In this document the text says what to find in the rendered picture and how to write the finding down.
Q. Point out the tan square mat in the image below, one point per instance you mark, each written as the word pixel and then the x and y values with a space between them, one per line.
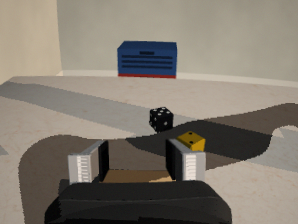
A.
pixel 130 176

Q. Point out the yellow die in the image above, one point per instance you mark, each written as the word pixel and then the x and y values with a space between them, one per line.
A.
pixel 192 141

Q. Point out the black die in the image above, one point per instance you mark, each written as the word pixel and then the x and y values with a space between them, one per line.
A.
pixel 161 119

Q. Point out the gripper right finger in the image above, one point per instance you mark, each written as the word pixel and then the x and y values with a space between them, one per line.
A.
pixel 184 164

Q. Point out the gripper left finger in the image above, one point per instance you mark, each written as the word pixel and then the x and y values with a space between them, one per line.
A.
pixel 91 165

